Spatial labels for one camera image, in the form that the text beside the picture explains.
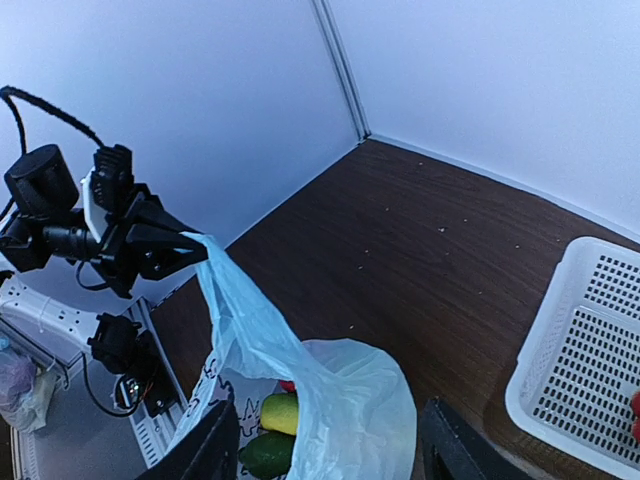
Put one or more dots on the aluminium front rail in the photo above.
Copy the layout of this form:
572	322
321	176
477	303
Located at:
163	401

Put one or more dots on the red fruit in bag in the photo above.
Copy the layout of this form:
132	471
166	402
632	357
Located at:
287	386

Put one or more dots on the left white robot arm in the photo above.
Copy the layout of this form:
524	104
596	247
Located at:
48	314

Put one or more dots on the green fruit in bag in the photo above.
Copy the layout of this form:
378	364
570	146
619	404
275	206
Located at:
268	456

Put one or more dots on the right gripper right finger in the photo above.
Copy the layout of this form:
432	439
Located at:
453	449

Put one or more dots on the plastic bags beside table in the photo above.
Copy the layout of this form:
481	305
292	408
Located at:
26	390

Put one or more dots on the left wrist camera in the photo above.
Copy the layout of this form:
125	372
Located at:
106	189

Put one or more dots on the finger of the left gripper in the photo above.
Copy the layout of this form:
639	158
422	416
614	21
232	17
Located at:
158	253
151	212

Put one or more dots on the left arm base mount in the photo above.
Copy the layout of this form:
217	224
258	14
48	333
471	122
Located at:
116	346

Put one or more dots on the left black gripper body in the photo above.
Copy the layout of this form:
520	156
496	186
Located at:
48	223

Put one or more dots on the left aluminium corner post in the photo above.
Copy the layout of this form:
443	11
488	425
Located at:
339	59

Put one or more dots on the white perforated plastic basket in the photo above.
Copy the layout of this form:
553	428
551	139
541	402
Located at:
578	368

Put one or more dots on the light blue printed plastic bag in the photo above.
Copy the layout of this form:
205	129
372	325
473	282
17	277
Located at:
357	416

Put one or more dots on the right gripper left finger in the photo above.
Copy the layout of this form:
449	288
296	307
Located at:
208	452

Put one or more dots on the yellow green lemon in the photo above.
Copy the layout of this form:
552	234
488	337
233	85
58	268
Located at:
280	412

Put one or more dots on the red lychee bunch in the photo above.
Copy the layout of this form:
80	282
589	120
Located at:
635	406

